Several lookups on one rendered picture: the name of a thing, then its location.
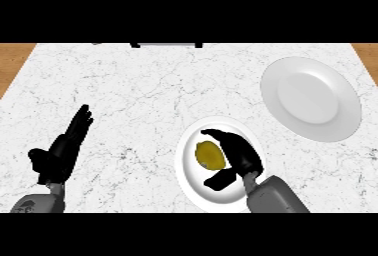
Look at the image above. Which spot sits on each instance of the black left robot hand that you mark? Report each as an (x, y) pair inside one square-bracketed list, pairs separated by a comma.
[(63, 146)]

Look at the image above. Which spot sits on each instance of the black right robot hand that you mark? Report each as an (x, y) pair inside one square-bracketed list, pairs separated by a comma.
[(238, 150)]

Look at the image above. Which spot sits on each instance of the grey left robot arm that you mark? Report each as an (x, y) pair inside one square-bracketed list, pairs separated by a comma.
[(40, 199)]

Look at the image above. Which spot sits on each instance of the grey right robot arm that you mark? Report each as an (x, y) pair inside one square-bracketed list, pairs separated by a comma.
[(271, 195)]

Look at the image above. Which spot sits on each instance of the yellow lemon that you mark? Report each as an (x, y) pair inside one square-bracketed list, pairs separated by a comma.
[(209, 155)]

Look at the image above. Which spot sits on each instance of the small white plate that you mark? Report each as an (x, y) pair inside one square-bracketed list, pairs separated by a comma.
[(197, 186)]

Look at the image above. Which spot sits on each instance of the large white plate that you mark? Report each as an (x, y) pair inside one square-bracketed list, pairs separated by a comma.
[(311, 98)]

